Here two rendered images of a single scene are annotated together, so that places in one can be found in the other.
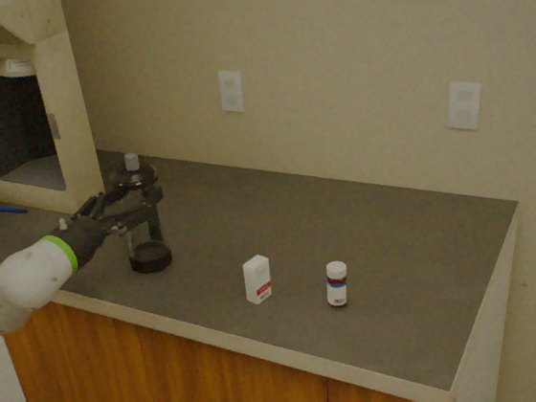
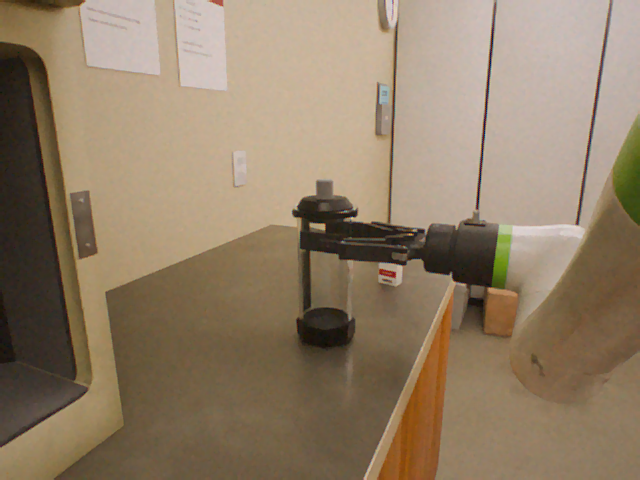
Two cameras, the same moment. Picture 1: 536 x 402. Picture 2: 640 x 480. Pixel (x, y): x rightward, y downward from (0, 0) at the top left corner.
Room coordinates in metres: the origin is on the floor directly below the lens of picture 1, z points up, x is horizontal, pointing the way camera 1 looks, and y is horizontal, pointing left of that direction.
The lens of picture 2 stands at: (1.44, 0.85, 1.30)
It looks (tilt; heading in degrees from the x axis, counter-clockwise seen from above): 15 degrees down; 261
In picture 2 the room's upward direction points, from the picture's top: straight up
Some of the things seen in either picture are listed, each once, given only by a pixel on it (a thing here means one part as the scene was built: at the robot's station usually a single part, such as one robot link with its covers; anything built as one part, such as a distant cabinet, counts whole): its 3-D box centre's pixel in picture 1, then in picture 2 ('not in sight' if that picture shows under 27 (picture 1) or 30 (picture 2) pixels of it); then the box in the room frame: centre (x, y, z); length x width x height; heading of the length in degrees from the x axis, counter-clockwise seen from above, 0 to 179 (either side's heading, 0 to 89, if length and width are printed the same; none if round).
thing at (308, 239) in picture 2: (116, 192); (321, 242); (1.34, 0.21, 1.12); 0.07 x 0.01 x 0.03; 147
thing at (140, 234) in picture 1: (142, 216); (325, 268); (1.33, 0.16, 1.06); 0.11 x 0.11 x 0.21
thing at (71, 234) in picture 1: (68, 246); (473, 250); (1.13, 0.29, 1.12); 0.09 x 0.06 x 0.12; 57
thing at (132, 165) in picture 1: (133, 168); (324, 199); (1.33, 0.16, 1.18); 0.09 x 0.09 x 0.07
